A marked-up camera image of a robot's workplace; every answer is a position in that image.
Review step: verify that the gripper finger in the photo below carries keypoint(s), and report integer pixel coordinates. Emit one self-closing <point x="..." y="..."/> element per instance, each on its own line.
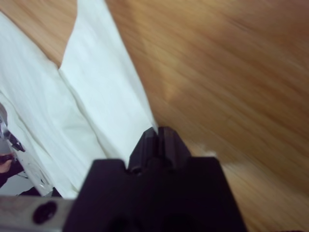
<point x="172" y="147"/>
<point x="142" y="149"/>

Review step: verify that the white t-shirt with small print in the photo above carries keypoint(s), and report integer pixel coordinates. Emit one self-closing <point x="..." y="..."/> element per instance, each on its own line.
<point x="101" y="84"/>

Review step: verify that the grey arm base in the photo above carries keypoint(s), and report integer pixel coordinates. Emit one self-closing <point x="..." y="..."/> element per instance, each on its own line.
<point x="3" y="120"/>

